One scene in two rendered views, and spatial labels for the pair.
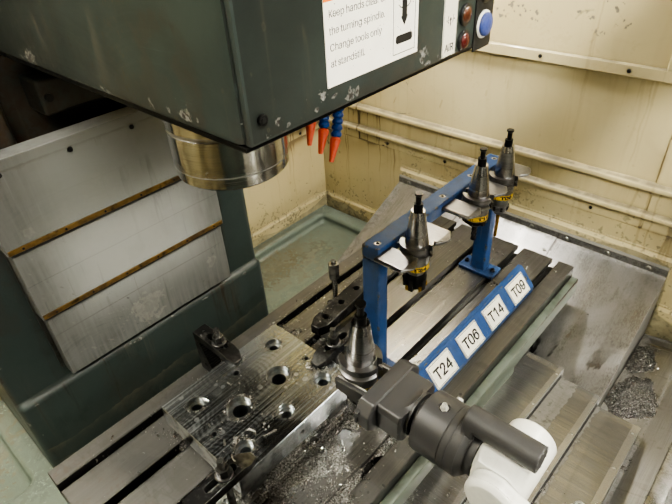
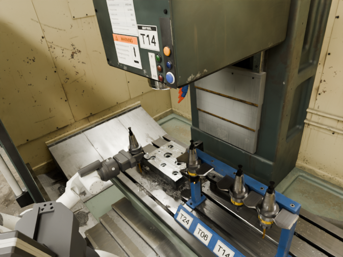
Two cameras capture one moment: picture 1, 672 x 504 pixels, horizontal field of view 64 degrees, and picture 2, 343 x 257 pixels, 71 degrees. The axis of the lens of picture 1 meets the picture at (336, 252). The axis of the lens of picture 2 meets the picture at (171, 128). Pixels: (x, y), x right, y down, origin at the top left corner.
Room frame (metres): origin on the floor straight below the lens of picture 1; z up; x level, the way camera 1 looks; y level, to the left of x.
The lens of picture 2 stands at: (0.84, -0.91, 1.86)
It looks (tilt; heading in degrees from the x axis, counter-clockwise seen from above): 32 degrees down; 98
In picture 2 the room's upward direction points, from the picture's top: 7 degrees counter-clockwise
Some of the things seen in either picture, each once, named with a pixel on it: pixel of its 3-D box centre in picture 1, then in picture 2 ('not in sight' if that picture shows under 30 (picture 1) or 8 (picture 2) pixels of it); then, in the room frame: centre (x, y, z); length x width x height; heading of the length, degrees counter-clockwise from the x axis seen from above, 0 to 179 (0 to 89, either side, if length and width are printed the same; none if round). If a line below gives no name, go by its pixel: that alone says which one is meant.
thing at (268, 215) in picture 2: (503, 178); (267, 208); (1.04, -0.38, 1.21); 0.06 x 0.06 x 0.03
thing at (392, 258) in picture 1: (398, 261); (184, 158); (0.77, -0.11, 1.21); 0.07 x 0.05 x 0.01; 46
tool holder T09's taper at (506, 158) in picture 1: (506, 159); (269, 199); (1.04, -0.38, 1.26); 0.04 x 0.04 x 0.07
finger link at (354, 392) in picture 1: (350, 393); not in sight; (0.50, -0.01, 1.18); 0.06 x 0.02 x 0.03; 46
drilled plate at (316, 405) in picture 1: (261, 398); (173, 161); (0.68, 0.16, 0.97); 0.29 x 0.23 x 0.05; 136
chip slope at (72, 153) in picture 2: not in sight; (122, 149); (0.21, 0.60, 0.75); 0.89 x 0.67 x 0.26; 46
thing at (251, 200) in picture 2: (490, 188); (252, 199); (1.00, -0.34, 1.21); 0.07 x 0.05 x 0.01; 46
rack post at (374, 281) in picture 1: (375, 315); (195, 179); (0.80, -0.07, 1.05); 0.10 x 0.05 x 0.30; 46
